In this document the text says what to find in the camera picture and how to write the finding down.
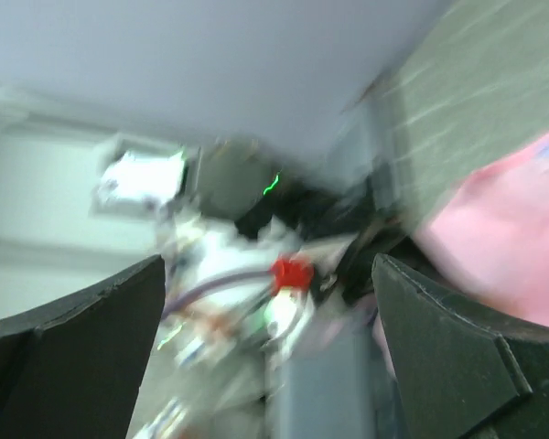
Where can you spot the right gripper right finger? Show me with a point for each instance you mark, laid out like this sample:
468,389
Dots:
464,370

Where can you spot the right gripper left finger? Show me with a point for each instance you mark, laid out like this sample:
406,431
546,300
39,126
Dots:
72,368

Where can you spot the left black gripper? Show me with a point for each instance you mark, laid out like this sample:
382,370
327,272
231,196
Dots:
236,182

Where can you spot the pink garment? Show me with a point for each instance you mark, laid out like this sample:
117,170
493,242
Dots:
491,238

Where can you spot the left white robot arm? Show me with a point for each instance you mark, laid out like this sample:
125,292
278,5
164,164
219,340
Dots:
269,327

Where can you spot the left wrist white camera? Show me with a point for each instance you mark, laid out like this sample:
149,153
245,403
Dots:
137,177

